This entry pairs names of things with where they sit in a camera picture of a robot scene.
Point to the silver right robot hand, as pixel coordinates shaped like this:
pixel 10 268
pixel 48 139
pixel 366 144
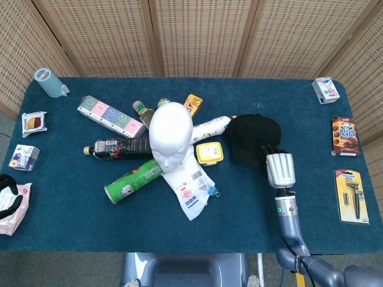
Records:
pixel 281 170

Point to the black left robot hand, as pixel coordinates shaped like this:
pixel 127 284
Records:
pixel 7 179

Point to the black baseball cap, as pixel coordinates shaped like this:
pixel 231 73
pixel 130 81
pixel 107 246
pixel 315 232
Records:
pixel 254 131

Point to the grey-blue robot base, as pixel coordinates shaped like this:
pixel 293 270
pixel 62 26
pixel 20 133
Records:
pixel 185 269

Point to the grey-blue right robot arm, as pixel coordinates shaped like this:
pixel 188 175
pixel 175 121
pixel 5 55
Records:
pixel 288 215

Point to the white foam mannequin head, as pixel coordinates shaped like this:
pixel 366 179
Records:
pixel 169 128

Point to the pink wet wipes pack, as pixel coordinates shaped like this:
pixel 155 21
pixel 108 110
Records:
pixel 21 194

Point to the small purple white carton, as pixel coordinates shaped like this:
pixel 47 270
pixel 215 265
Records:
pixel 24 157

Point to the blue table cloth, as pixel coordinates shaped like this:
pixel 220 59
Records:
pixel 254 209

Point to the white red snack packet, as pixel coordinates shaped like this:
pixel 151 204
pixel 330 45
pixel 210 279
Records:
pixel 33 124

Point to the blue binder clip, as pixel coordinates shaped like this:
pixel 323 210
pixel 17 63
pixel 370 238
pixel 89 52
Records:
pixel 212 190

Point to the Hello Panda biscuit box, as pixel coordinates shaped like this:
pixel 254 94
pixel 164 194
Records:
pixel 345 136

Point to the razor blister pack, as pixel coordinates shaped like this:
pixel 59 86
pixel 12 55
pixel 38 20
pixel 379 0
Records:
pixel 351 194

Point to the yellow-lid green tub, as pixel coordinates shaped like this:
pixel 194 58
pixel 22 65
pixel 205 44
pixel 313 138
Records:
pixel 209 152

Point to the white yellow-cap drink bottle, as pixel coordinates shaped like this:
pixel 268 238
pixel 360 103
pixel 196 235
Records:
pixel 209 127

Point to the white blue small box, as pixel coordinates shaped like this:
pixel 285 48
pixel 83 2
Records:
pixel 326 89

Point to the white printed paper bag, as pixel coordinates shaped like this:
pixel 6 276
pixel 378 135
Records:
pixel 191 197

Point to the light blue plastic jug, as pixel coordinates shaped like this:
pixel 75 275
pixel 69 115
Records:
pixel 49 83

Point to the pastel tissue multipack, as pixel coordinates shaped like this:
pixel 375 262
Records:
pixel 107 115

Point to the dark tea plastic bottle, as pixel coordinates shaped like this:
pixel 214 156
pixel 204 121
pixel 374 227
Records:
pixel 125 148

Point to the green chip can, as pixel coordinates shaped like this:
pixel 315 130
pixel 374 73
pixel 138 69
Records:
pixel 131 182

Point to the green patterned bottle top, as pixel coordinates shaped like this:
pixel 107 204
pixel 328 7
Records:
pixel 164 102

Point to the small green-cap tea bottle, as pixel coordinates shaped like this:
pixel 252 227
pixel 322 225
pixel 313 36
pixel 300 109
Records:
pixel 145 115

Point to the woven folding screen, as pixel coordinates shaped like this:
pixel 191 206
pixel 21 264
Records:
pixel 194 36

